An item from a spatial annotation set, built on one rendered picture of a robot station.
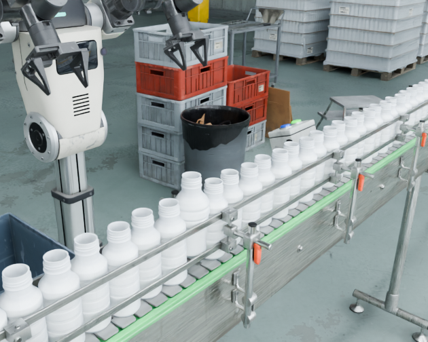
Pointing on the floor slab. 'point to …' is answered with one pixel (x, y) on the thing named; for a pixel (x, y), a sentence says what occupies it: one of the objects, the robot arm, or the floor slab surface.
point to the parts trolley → (246, 39)
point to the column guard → (200, 13)
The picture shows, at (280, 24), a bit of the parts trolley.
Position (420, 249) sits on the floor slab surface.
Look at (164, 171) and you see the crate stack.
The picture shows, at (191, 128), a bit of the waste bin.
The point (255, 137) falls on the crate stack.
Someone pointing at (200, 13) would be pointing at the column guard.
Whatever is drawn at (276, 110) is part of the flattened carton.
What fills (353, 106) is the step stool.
